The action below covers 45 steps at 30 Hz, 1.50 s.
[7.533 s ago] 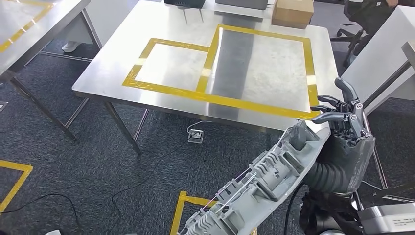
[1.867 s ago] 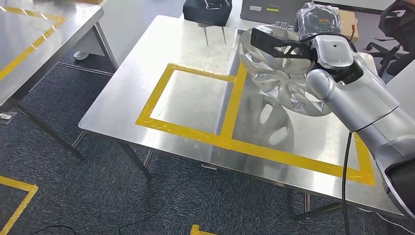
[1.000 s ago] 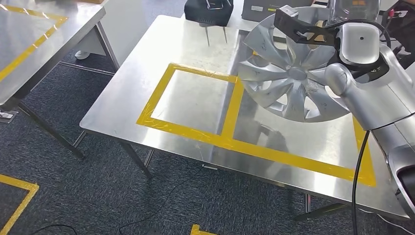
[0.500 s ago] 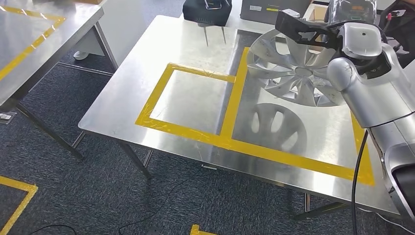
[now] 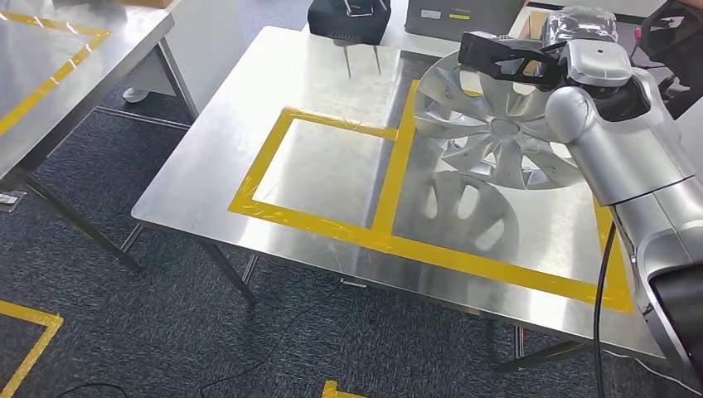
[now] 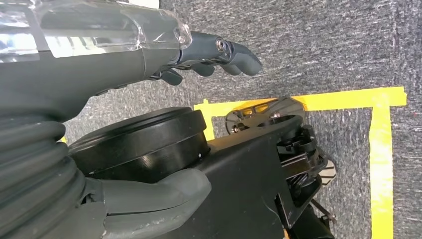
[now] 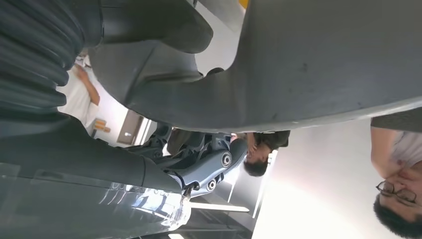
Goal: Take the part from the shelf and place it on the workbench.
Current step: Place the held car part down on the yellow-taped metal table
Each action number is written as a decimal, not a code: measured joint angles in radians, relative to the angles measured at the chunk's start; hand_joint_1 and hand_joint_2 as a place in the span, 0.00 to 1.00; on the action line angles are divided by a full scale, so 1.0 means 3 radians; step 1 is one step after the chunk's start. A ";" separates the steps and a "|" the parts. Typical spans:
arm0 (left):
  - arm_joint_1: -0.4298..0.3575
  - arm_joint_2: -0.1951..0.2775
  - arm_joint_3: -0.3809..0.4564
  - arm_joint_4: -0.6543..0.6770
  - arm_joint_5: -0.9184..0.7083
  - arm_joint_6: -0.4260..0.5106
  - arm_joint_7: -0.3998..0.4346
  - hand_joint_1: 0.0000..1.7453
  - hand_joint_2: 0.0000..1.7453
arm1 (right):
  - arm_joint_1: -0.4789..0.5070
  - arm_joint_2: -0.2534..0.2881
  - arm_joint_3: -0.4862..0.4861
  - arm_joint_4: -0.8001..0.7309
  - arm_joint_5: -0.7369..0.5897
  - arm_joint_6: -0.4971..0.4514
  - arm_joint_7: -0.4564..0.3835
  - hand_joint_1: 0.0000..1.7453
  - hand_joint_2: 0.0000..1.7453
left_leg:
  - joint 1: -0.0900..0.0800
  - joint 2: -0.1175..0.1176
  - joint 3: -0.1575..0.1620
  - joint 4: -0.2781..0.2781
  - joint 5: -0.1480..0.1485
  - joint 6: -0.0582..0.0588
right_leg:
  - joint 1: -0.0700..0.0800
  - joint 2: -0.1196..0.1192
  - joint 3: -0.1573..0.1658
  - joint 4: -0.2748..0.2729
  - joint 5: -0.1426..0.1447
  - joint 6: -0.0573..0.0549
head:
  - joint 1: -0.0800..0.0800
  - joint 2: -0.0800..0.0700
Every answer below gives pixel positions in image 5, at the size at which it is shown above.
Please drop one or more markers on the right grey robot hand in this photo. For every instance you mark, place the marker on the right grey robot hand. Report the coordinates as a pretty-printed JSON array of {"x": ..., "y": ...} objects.
[{"x": 511, "y": 60}]

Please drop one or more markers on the silver wheel hubcap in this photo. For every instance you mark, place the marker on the silver wheel hubcap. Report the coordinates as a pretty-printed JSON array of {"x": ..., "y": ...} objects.
[{"x": 489, "y": 126}]

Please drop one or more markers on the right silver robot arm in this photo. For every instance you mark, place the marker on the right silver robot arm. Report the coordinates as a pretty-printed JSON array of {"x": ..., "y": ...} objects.
[{"x": 620, "y": 154}]

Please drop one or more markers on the stainless steel workbench table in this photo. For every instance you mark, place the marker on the stainless steel workbench table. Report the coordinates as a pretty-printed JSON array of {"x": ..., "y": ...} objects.
[
  {"x": 55, "y": 44},
  {"x": 307, "y": 82}
]

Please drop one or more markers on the brown cardboard box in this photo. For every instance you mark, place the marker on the brown cardboard box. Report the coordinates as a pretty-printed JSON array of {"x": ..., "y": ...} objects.
[{"x": 530, "y": 22}]

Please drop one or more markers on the dark grey case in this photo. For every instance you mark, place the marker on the dark grey case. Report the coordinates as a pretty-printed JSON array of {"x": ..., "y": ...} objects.
[{"x": 467, "y": 19}]

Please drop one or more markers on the plastic wrapped item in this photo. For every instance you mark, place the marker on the plastic wrapped item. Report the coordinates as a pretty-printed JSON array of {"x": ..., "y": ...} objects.
[{"x": 579, "y": 22}]

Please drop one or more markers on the black office chair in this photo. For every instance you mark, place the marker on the black office chair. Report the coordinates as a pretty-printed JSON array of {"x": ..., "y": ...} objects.
[{"x": 675, "y": 55}]

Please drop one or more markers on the white desk panel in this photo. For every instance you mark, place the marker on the white desk panel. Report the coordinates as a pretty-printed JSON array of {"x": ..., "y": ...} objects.
[{"x": 236, "y": 44}]

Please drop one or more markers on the yellow floor tape outline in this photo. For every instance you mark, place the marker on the yellow floor tape outline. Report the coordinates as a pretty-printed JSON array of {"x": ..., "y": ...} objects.
[
  {"x": 34, "y": 357},
  {"x": 340, "y": 391}
]

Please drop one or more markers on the person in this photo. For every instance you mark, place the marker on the person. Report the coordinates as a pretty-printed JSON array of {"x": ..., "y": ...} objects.
[{"x": 134, "y": 95}]

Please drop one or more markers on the grey floor socket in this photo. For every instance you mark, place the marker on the grey floor socket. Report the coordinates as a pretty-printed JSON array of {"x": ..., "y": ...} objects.
[{"x": 11, "y": 200}]

